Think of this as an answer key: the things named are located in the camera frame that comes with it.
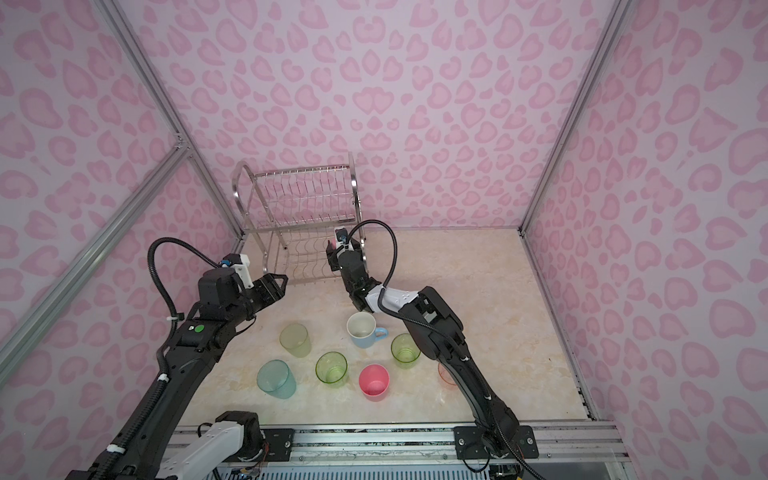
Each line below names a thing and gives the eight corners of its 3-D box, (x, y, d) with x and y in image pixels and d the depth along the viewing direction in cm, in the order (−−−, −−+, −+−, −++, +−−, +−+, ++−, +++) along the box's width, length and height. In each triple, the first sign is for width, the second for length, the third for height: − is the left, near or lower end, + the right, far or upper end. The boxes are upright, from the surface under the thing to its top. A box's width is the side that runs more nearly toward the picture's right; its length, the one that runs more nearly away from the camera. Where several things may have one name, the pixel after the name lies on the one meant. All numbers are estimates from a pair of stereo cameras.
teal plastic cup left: (268, 400, 82) (253, 387, 74) (275, 374, 87) (261, 359, 78) (293, 400, 82) (281, 387, 74) (298, 374, 87) (287, 359, 78)
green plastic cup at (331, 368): (320, 386, 84) (313, 375, 77) (324, 363, 89) (317, 351, 82) (345, 386, 84) (341, 375, 77) (347, 363, 89) (343, 351, 82)
